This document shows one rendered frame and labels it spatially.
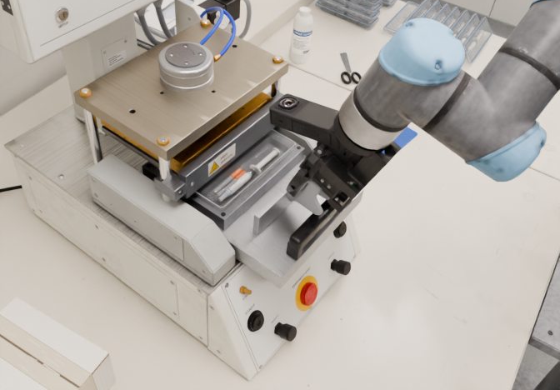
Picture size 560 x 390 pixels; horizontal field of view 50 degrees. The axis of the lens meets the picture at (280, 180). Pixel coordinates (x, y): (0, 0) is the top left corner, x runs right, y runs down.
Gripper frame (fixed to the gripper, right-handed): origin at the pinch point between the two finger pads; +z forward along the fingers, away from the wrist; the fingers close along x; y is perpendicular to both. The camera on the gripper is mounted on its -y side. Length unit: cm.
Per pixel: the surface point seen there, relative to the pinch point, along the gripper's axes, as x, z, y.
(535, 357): 75, 77, 83
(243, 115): 3.6, -0.9, -13.5
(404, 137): 52, 25, 6
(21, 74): 5, 46, -66
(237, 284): -12.3, 9.2, 3.6
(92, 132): -13.1, 5.5, -27.2
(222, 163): -4.0, 1.4, -10.3
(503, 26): 243, 97, 3
